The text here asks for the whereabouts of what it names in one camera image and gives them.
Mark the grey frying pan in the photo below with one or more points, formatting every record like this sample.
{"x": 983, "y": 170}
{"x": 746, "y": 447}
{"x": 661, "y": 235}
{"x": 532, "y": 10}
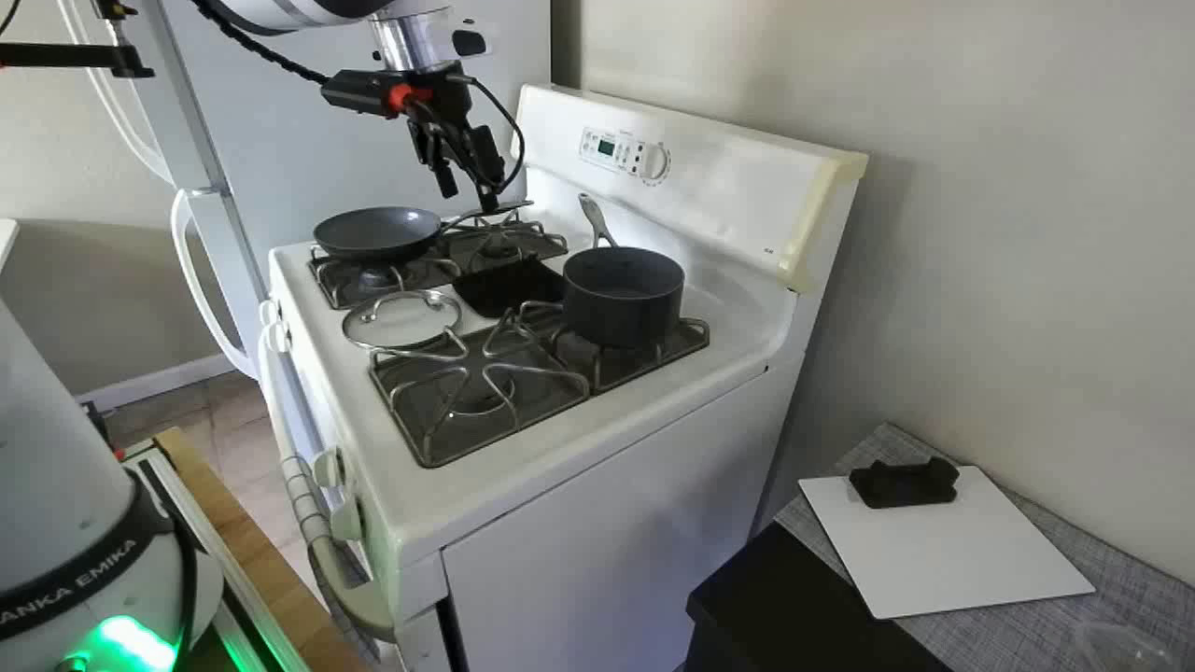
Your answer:
{"x": 377, "y": 234}

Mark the white board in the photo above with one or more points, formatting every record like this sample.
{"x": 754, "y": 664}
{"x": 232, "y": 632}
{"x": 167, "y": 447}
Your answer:
{"x": 941, "y": 558}

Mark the black saucepan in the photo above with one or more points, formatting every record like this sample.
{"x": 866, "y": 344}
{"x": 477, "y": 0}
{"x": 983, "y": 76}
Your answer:
{"x": 622, "y": 296}

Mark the right burner grate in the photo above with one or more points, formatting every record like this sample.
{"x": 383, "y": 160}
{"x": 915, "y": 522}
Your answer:
{"x": 462, "y": 395}

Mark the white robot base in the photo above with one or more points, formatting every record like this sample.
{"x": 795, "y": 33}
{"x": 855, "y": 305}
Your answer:
{"x": 96, "y": 575}

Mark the burner grate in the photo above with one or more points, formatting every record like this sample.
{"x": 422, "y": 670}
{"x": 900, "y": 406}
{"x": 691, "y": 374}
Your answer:
{"x": 462, "y": 395}
{"x": 432, "y": 254}

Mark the wooden edged cart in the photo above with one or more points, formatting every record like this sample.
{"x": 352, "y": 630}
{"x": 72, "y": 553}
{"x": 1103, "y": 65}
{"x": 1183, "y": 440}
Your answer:
{"x": 270, "y": 619}

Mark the small black object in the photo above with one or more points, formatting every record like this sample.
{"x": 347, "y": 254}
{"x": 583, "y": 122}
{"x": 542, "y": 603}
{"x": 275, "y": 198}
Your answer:
{"x": 905, "y": 483}

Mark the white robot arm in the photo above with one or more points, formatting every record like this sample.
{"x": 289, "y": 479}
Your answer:
{"x": 411, "y": 38}

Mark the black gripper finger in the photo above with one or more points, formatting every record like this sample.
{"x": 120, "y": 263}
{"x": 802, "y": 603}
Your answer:
{"x": 487, "y": 191}
{"x": 441, "y": 174}

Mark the left burner grate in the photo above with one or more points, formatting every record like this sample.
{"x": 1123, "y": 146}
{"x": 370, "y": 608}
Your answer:
{"x": 432, "y": 254}

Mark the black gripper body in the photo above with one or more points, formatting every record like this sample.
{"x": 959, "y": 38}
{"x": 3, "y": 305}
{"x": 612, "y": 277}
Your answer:
{"x": 439, "y": 122}

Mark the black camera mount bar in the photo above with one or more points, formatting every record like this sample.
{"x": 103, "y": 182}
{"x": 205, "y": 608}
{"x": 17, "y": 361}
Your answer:
{"x": 116, "y": 58}

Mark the black bin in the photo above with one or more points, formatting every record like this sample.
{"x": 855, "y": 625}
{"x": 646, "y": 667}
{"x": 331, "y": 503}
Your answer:
{"x": 773, "y": 608}

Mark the white gas stove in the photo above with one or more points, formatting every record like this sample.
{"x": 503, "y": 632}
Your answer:
{"x": 524, "y": 456}

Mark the clear glass pot lid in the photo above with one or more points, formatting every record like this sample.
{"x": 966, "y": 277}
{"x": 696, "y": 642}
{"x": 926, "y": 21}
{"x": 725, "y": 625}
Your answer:
{"x": 401, "y": 318}

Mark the black oven mitt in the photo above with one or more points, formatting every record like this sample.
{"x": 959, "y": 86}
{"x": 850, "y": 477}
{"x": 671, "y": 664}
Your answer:
{"x": 494, "y": 291}

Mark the white refrigerator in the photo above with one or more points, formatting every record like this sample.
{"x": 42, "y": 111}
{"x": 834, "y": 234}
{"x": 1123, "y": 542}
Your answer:
{"x": 258, "y": 160}

